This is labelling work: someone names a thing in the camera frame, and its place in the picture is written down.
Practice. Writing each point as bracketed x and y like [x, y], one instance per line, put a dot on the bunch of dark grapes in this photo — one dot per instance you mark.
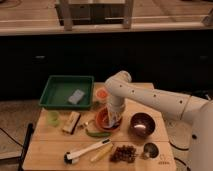
[124, 153]

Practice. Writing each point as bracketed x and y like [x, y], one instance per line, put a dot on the small white orange cup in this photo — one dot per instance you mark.
[101, 95]

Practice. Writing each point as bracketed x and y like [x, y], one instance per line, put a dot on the dark brown bowl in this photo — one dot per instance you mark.
[142, 124]

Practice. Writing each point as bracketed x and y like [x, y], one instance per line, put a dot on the red bowl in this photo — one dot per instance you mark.
[101, 121]

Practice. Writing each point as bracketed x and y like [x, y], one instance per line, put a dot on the grey towel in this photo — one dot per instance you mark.
[113, 119]

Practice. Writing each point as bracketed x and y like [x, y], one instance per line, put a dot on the yellow corn cob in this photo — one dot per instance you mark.
[102, 153]

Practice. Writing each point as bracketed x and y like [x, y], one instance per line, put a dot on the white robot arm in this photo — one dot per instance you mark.
[191, 109]

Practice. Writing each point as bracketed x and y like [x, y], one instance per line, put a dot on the wooden block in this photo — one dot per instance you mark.
[71, 122]

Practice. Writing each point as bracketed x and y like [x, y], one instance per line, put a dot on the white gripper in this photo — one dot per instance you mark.
[116, 105]

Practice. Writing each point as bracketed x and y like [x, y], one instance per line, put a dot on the white black brush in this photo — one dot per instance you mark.
[71, 157]

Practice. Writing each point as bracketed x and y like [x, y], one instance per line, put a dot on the metal measuring cup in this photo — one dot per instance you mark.
[150, 150]

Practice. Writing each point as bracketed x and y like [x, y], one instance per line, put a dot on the wooden chair frame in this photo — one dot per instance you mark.
[97, 14]

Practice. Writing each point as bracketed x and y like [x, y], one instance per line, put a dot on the green plastic cup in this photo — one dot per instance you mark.
[53, 118]

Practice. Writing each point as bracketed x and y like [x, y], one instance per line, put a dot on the green plastic tray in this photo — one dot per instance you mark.
[59, 88]

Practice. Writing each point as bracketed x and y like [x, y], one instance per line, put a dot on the grey sponge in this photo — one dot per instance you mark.
[76, 97]

